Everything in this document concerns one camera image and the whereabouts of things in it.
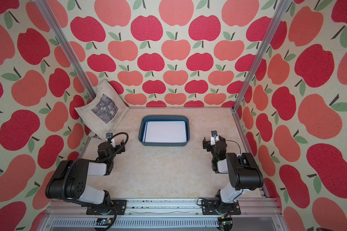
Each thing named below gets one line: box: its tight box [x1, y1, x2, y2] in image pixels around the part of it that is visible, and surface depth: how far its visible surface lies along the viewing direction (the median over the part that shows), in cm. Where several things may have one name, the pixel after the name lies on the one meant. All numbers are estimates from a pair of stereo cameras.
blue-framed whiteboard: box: [143, 120, 187, 143], surface depth 105 cm
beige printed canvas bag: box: [74, 79, 130, 141], surface depth 106 cm
